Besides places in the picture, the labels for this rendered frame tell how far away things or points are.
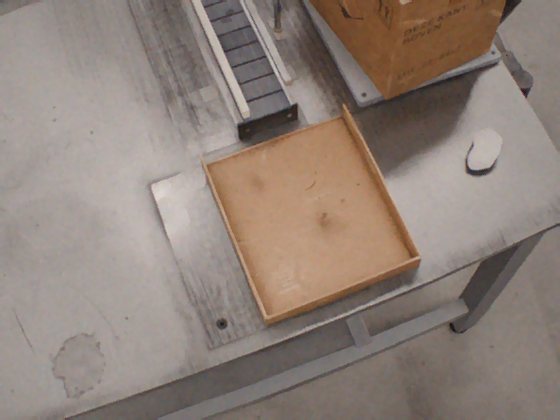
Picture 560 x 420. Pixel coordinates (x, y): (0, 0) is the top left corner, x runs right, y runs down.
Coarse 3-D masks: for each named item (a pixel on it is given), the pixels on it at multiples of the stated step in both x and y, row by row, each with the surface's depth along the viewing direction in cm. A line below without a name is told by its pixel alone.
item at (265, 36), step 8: (248, 0) 126; (248, 8) 126; (256, 16) 125; (256, 24) 124; (264, 32) 123; (264, 40) 123; (272, 48) 122; (272, 56) 121; (280, 64) 121; (280, 72) 120; (288, 80) 119
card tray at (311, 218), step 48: (288, 144) 129; (336, 144) 129; (240, 192) 126; (288, 192) 125; (336, 192) 125; (384, 192) 123; (240, 240) 122; (288, 240) 122; (336, 240) 122; (384, 240) 122; (288, 288) 119; (336, 288) 118
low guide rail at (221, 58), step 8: (192, 0) 134; (200, 8) 132; (200, 16) 131; (208, 24) 130; (208, 32) 130; (216, 40) 129; (216, 48) 128; (216, 56) 128; (224, 56) 127; (224, 64) 127; (224, 72) 126; (232, 72) 126; (232, 80) 125; (232, 88) 125; (240, 96) 124; (240, 104) 123; (248, 112) 123
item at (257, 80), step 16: (208, 0) 137; (224, 0) 137; (208, 16) 135; (224, 16) 135; (240, 16) 135; (224, 32) 134; (240, 32) 134; (224, 48) 132; (240, 48) 132; (256, 48) 132; (240, 64) 131; (256, 64) 131; (240, 80) 129; (256, 80) 129; (272, 80) 129; (256, 96) 128; (272, 96) 128; (240, 112) 127; (256, 112) 126; (272, 112) 126
